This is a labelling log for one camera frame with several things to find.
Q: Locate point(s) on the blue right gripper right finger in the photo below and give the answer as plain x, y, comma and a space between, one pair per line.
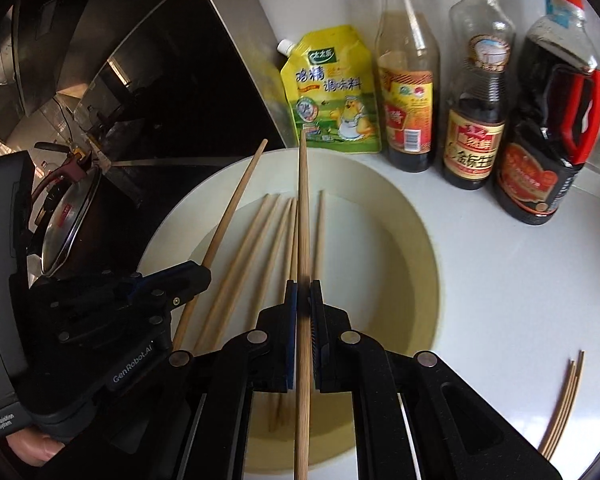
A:
328, 323

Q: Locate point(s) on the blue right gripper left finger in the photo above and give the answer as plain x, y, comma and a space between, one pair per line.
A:
274, 357

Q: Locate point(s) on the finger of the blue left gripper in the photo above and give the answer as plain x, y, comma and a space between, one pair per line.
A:
175, 284

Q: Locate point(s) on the person's left hand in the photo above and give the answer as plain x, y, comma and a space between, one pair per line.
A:
33, 447

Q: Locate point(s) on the round cream tray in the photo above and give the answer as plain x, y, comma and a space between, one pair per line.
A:
313, 216

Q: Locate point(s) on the dark pot with glass lid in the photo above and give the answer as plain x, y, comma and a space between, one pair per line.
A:
82, 222

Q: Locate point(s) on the black gas stove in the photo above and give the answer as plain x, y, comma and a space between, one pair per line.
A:
148, 163

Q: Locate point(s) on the yellow chicken seasoning pouch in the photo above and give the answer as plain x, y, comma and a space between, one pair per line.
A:
329, 84

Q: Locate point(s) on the vinegar bottle yellow cap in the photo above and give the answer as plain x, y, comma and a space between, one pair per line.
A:
408, 65

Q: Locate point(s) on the soy sauce bottle yellow cap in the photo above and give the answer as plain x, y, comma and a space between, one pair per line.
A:
483, 39

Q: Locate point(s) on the large soy sauce jug red handle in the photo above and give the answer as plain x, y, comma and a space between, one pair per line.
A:
556, 119

